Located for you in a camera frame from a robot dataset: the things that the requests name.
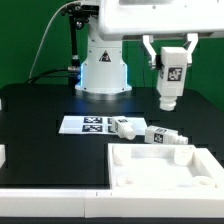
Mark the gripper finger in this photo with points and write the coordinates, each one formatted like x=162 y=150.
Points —
x=190 y=44
x=147 y=42

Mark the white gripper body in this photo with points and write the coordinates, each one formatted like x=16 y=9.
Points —
x=119 y=18

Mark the white square table top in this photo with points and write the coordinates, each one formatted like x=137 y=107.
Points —
x=154 y=167

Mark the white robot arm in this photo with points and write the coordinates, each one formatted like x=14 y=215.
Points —
x=104 y=72

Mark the white paper marker sheet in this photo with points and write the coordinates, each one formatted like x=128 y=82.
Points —
x=97 y=125

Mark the white left fence bar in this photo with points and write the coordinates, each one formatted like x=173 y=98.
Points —
x=2 y=155

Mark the white fence bar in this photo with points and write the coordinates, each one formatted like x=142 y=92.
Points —
x=2 y=155
x=94 y=204

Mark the white front fence bar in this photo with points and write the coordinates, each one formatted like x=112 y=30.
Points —
x=94 y=204

